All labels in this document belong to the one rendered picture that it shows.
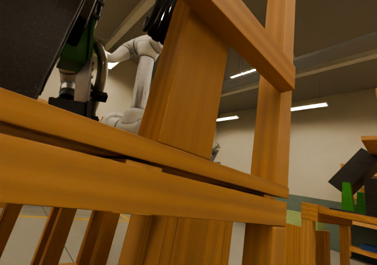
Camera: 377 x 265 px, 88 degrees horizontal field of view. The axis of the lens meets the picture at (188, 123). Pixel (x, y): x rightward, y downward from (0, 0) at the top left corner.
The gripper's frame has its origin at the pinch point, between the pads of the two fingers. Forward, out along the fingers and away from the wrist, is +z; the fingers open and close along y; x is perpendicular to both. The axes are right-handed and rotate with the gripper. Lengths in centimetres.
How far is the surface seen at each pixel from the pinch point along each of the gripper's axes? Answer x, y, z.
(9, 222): -32.3, 1.4, 28.1
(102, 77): 39.2, -1.9, 14.1
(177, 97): 58, -10, 39
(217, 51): 67, -19, 25
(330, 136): 65, -691, -224
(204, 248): -24, -99, 42
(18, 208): -29.1, 0.7, 23.6
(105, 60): 42.4, -1.0, 10.3
